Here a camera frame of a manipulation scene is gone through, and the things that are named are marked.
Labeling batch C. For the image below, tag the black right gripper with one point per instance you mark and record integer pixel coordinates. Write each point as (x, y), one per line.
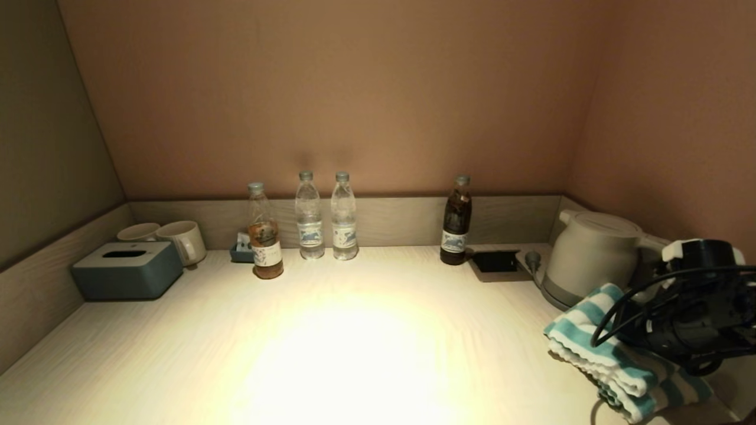
(691, 324)

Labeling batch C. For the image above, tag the teal white striped towel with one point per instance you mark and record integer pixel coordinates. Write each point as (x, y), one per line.
(614, 360)

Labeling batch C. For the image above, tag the black red right robot arm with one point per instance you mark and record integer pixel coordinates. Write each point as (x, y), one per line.
(750, 295)

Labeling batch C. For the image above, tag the white electric kettle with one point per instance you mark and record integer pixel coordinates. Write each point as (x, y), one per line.
(590, 254)

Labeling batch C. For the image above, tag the grey kettle base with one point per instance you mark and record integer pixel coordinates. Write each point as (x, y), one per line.
(558, 300)

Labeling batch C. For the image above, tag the grey kettle power plug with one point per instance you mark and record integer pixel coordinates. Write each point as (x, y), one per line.
(533, 260)

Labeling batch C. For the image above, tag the black recessed power socket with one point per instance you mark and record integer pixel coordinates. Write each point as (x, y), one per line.
(496, 261)

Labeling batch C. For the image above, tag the dark tea bottle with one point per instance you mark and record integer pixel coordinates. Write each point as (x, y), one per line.
(456, 230)

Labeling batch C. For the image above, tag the clear water bottle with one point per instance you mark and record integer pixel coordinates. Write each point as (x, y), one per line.
(310, 230)
(344, 230)

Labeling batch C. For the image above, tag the half-full amber tea bottle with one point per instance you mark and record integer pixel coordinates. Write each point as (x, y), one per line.
(267, 248)

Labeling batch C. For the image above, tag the small blue tray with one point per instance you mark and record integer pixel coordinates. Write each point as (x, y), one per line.
(239, 256)

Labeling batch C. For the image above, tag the grey-blue tissue box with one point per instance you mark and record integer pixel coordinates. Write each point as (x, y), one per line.
(124, 274)

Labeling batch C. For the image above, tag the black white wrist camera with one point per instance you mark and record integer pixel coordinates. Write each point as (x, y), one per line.
(703, 257)

